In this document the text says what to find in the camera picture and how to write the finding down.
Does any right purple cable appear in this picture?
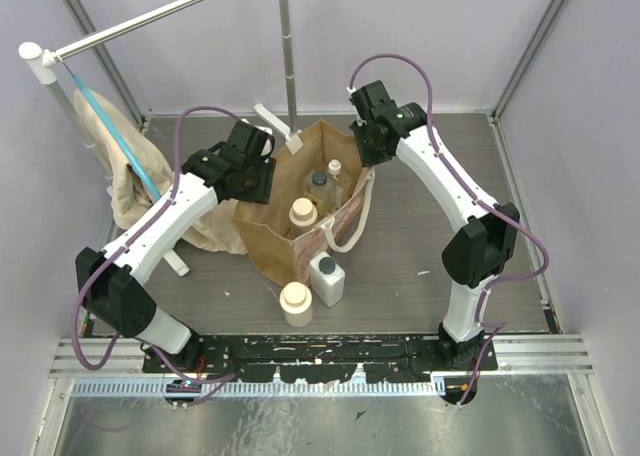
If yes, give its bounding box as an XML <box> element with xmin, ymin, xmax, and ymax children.
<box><xmin>347</xmin><ymin>53</ymin><xmax>553</xmax><ymax>407</ymax></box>

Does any aluminium front rail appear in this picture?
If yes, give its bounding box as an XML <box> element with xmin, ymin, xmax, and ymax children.
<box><xmin>48</xmin><ymin>334</ymin><xmax>594</xmax><ymax>377</ymax></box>

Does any white square bottle dark cap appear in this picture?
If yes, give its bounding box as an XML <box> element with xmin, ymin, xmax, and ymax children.
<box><xmin>310</xmin><ymin>253</ymin><xmax>346</xmax><ymax>308</ymax></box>

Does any brown canvas tote bag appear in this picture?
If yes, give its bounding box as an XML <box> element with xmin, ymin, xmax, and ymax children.
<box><xmin>233</xmin><ymin>121</ymin><xmax>375</xmax><ymax>286</ymax></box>

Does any white metal clothes rack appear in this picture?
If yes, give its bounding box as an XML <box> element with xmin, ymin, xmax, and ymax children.
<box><xmin>19</xmin><ymin>0</ymin><xmax>302</xmax><ymax>255</ymax></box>

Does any beige bottle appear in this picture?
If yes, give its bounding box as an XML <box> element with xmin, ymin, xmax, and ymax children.
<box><xmin>289</xmin><ymin>197</ymin><xmax>318</xmax><ymax>239</ymax></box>
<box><xmin>279</xmin><ymin>282</ymin><xmax>313</xmax><ymax>328</ymax></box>

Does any beige cloth on rack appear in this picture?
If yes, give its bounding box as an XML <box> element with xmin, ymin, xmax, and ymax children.
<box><xmin>73</xmin><ymin>87</ymin><xmax>249</xmax><ymax>257</ymax></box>

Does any clear bottle dark cap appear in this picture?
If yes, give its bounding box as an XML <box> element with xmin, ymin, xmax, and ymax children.
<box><xmin>305</xmin><ymin>170</ymin><xmax>340</xmax><ymax>215</ymax></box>

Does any clear bottle white cap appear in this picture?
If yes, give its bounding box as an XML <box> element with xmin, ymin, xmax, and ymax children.
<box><xmin>327</xmin><ymin>159</ymin><xmax>351</xmax><ymax>187</ymax></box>

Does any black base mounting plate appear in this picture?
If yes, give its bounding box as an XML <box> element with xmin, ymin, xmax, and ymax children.
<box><xmin>140</xmin><ymin>334</ymin><xmax>481</xmax><ymax>384</ymax></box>

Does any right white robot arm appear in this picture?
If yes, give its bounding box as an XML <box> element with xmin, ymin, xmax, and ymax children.
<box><xmin>350</xmin><ymin>81</ymin><xmax>520</xmax><ymax>370</ymax></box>

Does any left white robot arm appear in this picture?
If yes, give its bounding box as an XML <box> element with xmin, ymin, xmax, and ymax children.
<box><xmin>76</xmin><ymin>121</ymin><xmax>276</xmax><ymax>372</ymax></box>

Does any beige bottle front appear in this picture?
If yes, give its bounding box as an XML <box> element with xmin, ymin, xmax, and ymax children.
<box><xmin>279</xmin><ymin>282</ymin><xmax>313</xmax><ymax>328</ymax></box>

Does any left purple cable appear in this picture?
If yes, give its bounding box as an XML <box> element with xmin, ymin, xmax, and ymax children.
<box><xmin>72</xmin><ymin>106</ymin><xmax>259</xmax><ymax>407</ymax></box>

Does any teal hanger rod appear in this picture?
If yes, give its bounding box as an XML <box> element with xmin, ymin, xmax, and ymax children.
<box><xmin>70</xmin><ymin>72</ymin><xmax>161</xmax><ymax>201</ymax></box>

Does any purple cable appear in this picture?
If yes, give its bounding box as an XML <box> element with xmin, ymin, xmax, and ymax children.
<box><xmin>72</xmin><ymin>106</ymin><xmax>259</xmax><ymax>407</ymax></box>
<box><xmin>347</xmin><ymin>53</ymin><xmax>553</xmax><ymax>407</ymax></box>

